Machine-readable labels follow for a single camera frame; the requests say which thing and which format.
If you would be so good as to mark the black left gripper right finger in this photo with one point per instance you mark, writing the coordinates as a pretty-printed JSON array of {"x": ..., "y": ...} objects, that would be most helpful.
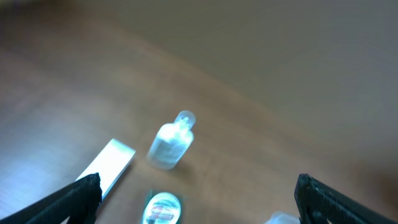
[{"x": 318, "y": 203}]

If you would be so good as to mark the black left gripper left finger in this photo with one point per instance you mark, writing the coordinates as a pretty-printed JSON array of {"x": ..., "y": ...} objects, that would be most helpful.
[{"x": 77, "y": 203}]

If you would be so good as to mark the white green Panadol box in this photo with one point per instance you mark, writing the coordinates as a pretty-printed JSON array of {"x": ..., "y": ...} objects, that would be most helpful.
[{"x": 110, "y": 164}]

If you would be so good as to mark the clear plastic container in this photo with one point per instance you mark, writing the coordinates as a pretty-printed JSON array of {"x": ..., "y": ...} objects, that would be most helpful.
[{"x": 282, "y": 218}]

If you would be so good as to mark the green Zam-Buk tin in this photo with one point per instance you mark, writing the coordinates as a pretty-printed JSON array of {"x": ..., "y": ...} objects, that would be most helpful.
[{"x": 162, "y": 207}]

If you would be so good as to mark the white Calamol lotion bottle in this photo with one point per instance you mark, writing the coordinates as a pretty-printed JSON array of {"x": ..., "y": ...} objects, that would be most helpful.
[{"x": 172, "y": 141}]

